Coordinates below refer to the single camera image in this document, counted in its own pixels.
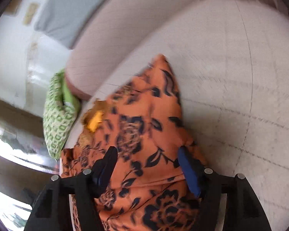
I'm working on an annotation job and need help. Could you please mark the orange floral garment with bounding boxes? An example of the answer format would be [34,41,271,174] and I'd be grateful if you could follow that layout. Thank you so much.
[61,55,205,230]

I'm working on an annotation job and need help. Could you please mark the wooden mirrored wardrobe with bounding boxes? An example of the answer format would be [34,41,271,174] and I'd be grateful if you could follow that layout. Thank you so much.
[0,100,59,230]

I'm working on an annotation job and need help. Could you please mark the green patterned pillow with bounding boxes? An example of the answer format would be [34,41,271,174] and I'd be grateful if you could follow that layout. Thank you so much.
[43,70,81,160]

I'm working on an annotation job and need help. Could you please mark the pink quilted mattress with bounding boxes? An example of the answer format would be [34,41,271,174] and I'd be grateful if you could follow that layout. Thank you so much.
[91,0,289,230]

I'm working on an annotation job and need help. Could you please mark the grey pillow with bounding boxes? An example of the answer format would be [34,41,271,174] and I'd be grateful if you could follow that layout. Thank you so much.
[34,0,106,49]

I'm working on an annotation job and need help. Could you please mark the pink quilted bolster cushion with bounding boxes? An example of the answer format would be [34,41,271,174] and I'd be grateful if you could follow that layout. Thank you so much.
[65,0,196,101]

